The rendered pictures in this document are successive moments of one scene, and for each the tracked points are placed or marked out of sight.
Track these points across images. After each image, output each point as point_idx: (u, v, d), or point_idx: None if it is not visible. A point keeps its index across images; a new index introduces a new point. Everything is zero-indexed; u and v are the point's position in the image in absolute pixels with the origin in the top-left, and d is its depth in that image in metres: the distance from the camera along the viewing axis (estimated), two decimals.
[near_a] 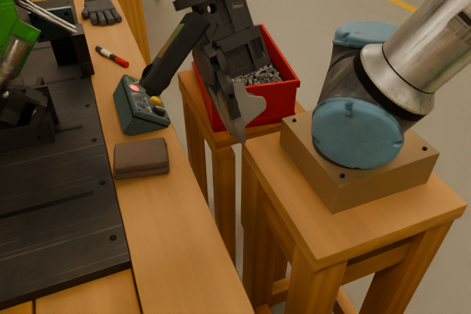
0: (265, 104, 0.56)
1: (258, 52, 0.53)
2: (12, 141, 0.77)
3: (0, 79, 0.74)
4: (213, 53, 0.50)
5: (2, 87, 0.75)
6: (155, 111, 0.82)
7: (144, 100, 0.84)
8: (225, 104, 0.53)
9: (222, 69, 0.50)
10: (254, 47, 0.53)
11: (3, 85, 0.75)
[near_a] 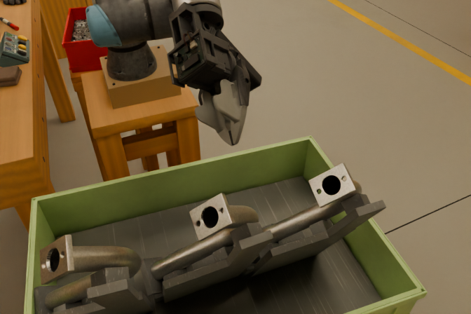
0: (195, 115, 0.56)
1: (179, 72, 0.58)
2: None
3: None
4: None
5: None
6: (18, 52, 1.31)
7: (13, 46, 1.33)
8: None
9: None
10: (179, 67, 0.59)
11: None
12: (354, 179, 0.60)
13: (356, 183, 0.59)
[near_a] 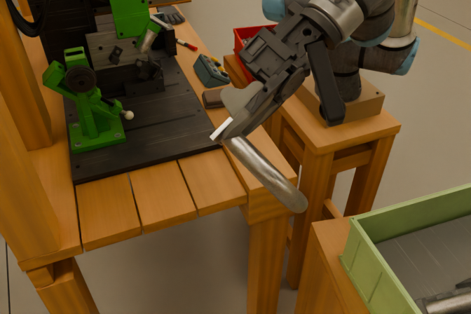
0: None
1: None
2: (143, 90, 1.36)
3: None
4: None
5: None
6: (223, 73, 1.40)
7: (215, 68, 1.42)
8: (270, 113, 0.61)
9: None
10: None
11: None
12: (265, 162, 0.55)
13: (254, 160, 0.55)
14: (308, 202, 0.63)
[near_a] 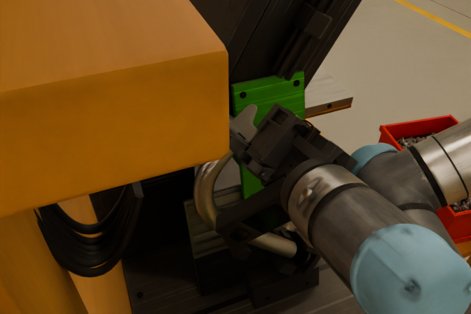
0: None
1: None
2: (283, 289, 0.72)
3: None
4: None
5: None
6: None
7: None
8: None
9: None
10: None
11: None
12: (206, 167, 0.57)
13: None
14: None
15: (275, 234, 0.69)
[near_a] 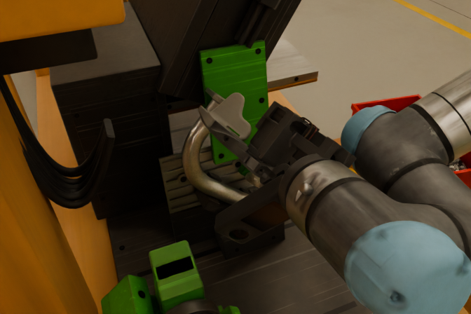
0: None
1: None
2: (251, 242, 0.79)
3: None
4: None
5: None
6: None
7: None
8: None
9: None
10: None
11: None
12: (192, 134, 0.67)
13: (193, 126, 0.67)
14: (211, 195, 0.73)
15: None
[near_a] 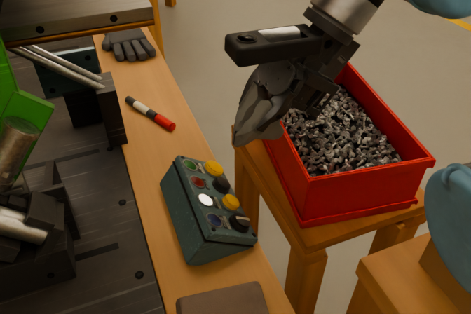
0: (280, 137, 0.58)
1: (317, 102, 0.56)
2: (6, 285, 0.47)
3: None
4: (301, 78, 0.51)
5: None
6: (236, 225, 0.51)
7: (216, 205, 0.53)
8: (264, 115, 0.53)
9: (295, 94, 0.51)
10: (319, 96, 0.55)
11: None
12: None
13: None
14: None
15: (8, 209, 0.46)
